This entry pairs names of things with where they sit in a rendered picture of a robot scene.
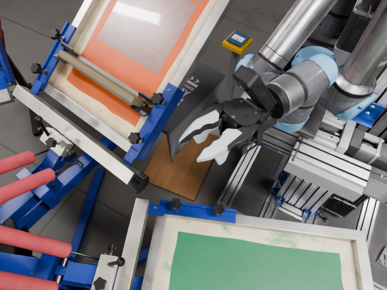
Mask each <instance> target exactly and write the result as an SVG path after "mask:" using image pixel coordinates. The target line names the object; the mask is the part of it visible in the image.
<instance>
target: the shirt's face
mask: <svg viewBox="0 0 387 290"><path fill-rule="evenodd" d="M191 75H192V76H193V77H195V78H197V79H199V80H201V81H202V83H201V84H200V85H199V86H198V87H197V88H196V89H195V90H194V91H193V92H192V93H191V94H190V95H188V96H187V97H186V98H185V99H184V100H183V101H182V102H181V103H180V104H179V105H178V106H177V107H176V108H175V110H174V111H173V113H172V115H171V116H170V118H169V120H168V122H167V123H166V125H165V126H164V128H163V130H162V131H163V132H165V133H166V134H168V133H169V132H170V131H171V130H172V129H173V128H174V127H175V125H176V124H177V123H178V122H179V121H180V120H181V119H182V118H183V117H184V116H185V115H186V114H187V113H188V112H189V111H190V110H191V109H192V108H193V107H194V106H195V105H196V104H197V103H198V102H199V101H200V100H201V99H202V98H203V97H204V96H205V95H206V94H207V93H208V92H209V91H210V90H211V89H212V88H213V87H214V86H215V85H216V84H217V83H218V82H219V81H220V80H221V79H222V78H223V77H224V76H225V75H224V74H223V73H221V72H220V71H218V70H216V69H214V68H212V67H210V66H208V65H206V64H205V63H203V62H201V61H199V62H198V63H197V65H196V67H195V68H194V70H193V72H192V74H191Z"/></svg>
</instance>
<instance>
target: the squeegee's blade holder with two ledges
mask: <svg viewBox="0 0 387 290"><path fill-rule="evenodd" d="M77 58H78V59H80V60H82V61H83V62H85V63H86V64H88V65H89V66H91V67H93V68H94V69H95V70H97V71H99V72H100V73H102V74H103V75H105V76H106V77H108V78H109V79H111V80H113V81H114V82H116V83H117V84H119V85H120V86H122V87H124V88H125V89H127V90H128V91H130V92H131V93H133V94H134V95H136V96H137V97H140V96H139V95H138V92H137V91H135V90H133V89H132V88H130V87H129V86H127V85H125V84H124V83H123V82H121V81H119V80H118V79H116V78H114V77H113V76H111V75H110V74H108V73H107V72H105V71H104V70H102V69H100V68H99V67H97V66H96V65H94V64H93V63H91V62H90V61H88V60H86V59H85V58H83V57H81V56H80V55H78V56H77ZM73 67H74V66H73ZM74 68H75V67H74ZM75 69H76V70H78V71H79V72H81V73H83V72H82V71H80V70H79V69H77V68H75ZM83 74H84V73H83ZM84 75H86V74H84ZM86 76H87V75H86ZM87 77H88V78H90V79H91V80H93V81H95V80H94V79H92V78H91V77H89V76H87ZM95 82H96V83H98V82H97V81H95ZM98 84H99V85H100V86H102V87H103V88H105V89H107V88H106V87H104V86H103V85H101V84H100V83H98ZM107 90H108V91H110V90H109V89H107ZM110 92H111V93H113V92H112V91H110ZM113 94H114V95H116V94H115V93H113ZM116 96H117V97H119V96H118V95H116ZM119 98H120V99H122V98H121V97H119ZM122 100H123V101H125V102H126V103H128V104H129V105H131V104H130V103H129V102H127V101H126V100H124V99H122Z"/></svg>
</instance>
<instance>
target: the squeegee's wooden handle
mask: <svg viewBox="0 0 387 290"><path fill-rule="evenodd" d="M58 56H59V57H60V58H62V59H63V60H65V61H66V62H68V63H70V64H71V65H72V66H74V67H75V68H77V69H79V70H80V71H82V72H83V73H84V74H86V75H87V76H89V77H91V78H92V79H94V80H95V81H97V82H98V83H100V84H101V85H103V86H104V87H106V88H107V89H109V90H110V91H112V92H113V93H115V94H116V95H118V96H119V97H121V98H122V99H124V100H126V101H127V102H129V103H130V104H131V105H135V106H137V107H140V108H141V107H142V106H143V104H144V102H145V101H144V100H143V99H141V98H139V97H137V96H136V95H134V94H133V93H131V92H130V91H128V90H127V89H125V88H124V87H122V86H120V85H119V84H117V83H116V82H114V81H113V80H111V79H109V78H108V77H106V76H105V75H103V74H102V73H100V72H99V71H97V70H95V69H94V68H93V67H91V66H89V65H88V64H86V63H85V62H83V61H82V60H80V59H78V58H77V57H76V56H74V55H72V54H70V53H68V52H66V51H64V50H62V49H61V50H60V51H59V53H58Z"/></svg>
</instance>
